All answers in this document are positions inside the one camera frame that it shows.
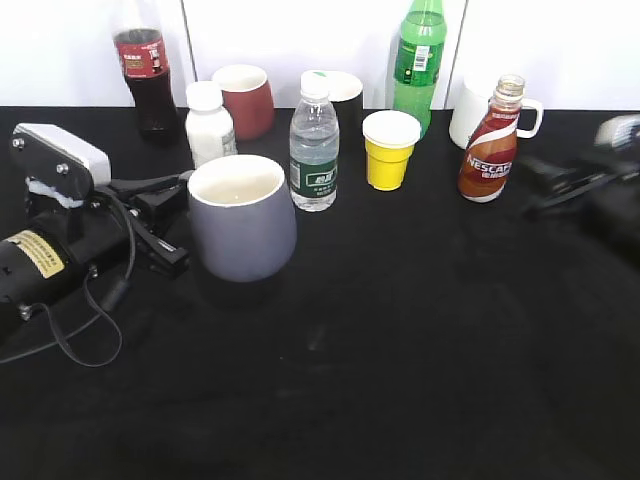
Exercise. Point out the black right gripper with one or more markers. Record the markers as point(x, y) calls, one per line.
point(598, 190)

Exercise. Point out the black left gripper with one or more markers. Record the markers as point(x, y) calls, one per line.
point(100, 230)

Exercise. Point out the grey ceramic mug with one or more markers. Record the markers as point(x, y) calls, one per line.
point(242, 217)

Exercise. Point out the brown Nescafe coffee bottle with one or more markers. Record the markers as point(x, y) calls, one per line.
point(492, 147)

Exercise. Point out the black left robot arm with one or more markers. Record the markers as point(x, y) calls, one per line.
point(34, 272)

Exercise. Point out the black paper cup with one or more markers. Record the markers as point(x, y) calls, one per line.
point(346, 96)

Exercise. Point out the yellow paper cup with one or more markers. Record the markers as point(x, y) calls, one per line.
point(390, 137)

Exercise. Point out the green sprite bottle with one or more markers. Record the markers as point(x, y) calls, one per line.
point(418, 60)

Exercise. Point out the white milk bottle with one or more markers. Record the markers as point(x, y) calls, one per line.
point(209, 126)

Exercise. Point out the red ceramic mug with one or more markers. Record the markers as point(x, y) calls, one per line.
point(248, 97)

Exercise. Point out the white ceramic mug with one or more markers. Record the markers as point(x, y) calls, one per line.
point(473, 103)

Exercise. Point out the clear water bottle green label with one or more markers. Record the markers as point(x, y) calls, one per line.
point(314, 140)

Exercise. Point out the cola bottle red label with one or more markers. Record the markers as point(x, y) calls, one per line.
point(140, 47)

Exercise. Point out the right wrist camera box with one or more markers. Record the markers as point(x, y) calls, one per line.
point(619, 133)

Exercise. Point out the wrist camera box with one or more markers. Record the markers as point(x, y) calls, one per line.
point(58, 165)
point(619, 133)

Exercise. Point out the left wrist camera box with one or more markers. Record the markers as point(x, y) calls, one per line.
point(58, 165)

